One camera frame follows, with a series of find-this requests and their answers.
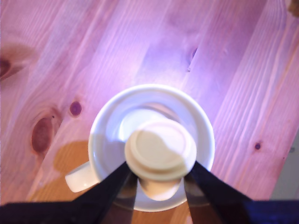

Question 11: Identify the mug with night-sky print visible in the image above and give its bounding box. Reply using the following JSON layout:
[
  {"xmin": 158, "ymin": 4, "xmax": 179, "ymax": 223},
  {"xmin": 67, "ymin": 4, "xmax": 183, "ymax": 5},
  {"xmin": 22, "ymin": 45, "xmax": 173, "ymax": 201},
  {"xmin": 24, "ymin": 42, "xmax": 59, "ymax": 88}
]
[{"xmin": 64, "ymin": 83, "xmax": 216, "ymax": 213}]

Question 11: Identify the white coffee capsule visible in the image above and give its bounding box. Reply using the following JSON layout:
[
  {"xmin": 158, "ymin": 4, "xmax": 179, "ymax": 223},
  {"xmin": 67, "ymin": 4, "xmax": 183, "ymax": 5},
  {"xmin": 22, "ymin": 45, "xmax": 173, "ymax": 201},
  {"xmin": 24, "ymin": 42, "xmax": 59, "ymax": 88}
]
[{"xmin": 124, "ymin": 120, "xmax": 197, "ymax": 202}]

